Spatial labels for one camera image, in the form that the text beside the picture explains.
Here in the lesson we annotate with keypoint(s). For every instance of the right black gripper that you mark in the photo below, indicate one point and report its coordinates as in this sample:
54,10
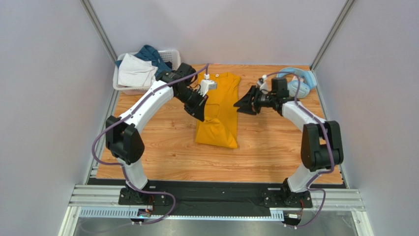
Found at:
256,101

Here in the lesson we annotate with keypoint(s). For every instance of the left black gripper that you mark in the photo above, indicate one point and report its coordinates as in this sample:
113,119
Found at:
198,111

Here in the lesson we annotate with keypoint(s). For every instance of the yellow t shirt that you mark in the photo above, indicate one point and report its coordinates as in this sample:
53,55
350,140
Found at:
220,127

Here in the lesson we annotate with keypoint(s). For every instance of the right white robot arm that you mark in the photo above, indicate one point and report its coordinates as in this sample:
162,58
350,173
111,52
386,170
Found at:
321,145

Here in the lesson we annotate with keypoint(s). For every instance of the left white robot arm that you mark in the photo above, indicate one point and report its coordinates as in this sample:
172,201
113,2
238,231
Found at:
123,134

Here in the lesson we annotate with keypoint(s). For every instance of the teal t shirt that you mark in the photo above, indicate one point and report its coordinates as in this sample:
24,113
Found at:
149,53

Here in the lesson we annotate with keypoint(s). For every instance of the white t shirt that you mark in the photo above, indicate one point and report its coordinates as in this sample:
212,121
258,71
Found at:
135,72

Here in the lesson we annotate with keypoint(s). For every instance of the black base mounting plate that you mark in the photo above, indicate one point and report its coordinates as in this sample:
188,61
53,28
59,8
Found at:
191,210

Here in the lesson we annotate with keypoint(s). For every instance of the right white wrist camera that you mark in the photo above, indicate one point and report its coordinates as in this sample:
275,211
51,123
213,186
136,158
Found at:
262,84

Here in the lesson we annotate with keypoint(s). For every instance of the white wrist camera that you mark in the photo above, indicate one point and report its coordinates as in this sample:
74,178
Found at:
262,84
206,85

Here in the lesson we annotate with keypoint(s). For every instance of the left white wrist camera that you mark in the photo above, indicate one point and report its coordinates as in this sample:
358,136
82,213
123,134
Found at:
206,85

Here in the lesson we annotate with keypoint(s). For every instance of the aluminium frame rail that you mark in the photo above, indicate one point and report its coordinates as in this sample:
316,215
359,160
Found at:
242,194

